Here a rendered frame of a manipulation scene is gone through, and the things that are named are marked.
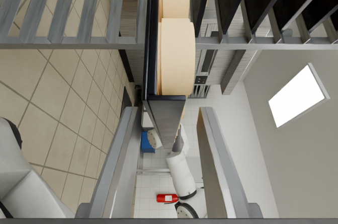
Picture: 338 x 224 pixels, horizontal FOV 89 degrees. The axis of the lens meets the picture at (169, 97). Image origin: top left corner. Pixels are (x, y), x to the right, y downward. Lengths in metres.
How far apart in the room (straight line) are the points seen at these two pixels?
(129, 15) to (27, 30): 1.85
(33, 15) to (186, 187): 0.77
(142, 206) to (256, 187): 2.44
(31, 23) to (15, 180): 0.54
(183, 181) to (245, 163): 3.98
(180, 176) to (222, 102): 4.40
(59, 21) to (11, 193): 0.53
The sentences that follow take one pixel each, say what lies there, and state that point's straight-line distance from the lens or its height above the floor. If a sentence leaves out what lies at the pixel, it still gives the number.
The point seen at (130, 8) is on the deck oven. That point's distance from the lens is 2.63.
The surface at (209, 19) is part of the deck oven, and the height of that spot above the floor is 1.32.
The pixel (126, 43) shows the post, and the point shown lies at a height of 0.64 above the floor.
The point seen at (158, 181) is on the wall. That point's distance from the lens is 4.17.
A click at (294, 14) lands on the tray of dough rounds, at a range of 0.64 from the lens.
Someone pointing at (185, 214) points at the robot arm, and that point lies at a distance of 0.62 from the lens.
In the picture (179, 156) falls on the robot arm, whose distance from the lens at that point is 0.61.
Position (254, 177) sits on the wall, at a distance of 4.59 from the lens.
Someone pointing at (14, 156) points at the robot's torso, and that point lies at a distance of 0.37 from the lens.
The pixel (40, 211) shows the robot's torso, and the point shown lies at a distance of 0.36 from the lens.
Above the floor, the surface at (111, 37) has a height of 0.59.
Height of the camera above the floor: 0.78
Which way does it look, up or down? level
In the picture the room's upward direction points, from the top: 90 degrees clockwise
